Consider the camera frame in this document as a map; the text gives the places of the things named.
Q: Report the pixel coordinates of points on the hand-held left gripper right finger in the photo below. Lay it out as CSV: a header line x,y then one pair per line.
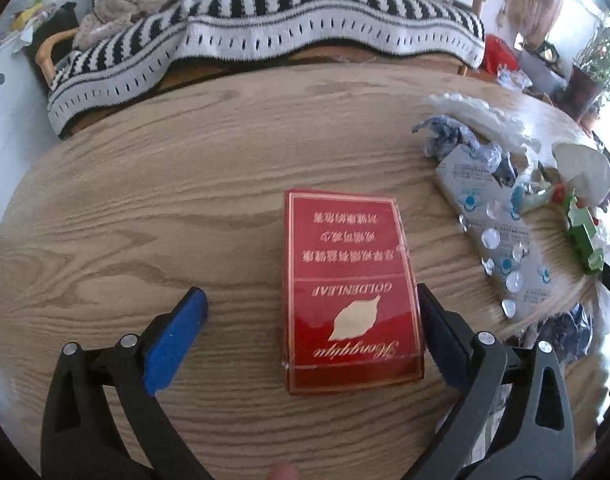
x,y
442,340

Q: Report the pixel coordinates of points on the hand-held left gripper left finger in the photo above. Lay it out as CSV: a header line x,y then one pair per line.
x,y
177,340

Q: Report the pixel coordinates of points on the green red toy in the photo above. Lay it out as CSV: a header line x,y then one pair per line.
x,y
582,232

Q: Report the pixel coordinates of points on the red cigarette pack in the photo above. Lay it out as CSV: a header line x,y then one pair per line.
x,y
350,285

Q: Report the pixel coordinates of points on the person's left hand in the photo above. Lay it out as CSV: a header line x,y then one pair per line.
x,y
283,472

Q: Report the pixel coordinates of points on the dark blue plastic bag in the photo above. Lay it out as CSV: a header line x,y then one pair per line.
x,y
570,332

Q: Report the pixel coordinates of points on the white crumpled paper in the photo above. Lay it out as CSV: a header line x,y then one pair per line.
x,y
585,170

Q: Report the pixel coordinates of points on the teal plastic wrapper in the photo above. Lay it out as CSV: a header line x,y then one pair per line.
x,y
527,200

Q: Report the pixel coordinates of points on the silver pill blister pack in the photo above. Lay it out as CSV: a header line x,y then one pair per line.
x,y
490,210

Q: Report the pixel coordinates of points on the crumpled blue-grey paper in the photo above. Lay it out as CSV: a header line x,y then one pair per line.
x,y
445,135
495,160

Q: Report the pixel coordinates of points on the potted plant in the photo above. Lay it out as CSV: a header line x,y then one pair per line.
x,y
587,82

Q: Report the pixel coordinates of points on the white crumpled tissue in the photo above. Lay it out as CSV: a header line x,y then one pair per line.
x,y
480,112

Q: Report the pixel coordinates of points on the grey box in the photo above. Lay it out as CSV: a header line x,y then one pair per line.
x,y
542,70

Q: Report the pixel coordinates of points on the clear plastic wrapper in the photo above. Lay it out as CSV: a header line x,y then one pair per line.
x,y
515,80

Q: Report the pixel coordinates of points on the red bag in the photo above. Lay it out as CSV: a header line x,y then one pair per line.
x,y
500,55

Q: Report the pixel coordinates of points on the white cabinet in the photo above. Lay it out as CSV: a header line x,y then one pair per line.
x,y
10,125

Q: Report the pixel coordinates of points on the beige curtain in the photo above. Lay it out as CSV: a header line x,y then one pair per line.
x,y
535,0

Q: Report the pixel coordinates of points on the wooden sofa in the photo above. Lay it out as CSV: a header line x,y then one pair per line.
x,y
335,56

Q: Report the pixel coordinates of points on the pink crumpled cloth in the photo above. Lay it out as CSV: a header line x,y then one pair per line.
x,y
115,7

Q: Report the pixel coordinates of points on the black and white striped blanket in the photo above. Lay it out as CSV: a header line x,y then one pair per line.
x,y
285,10

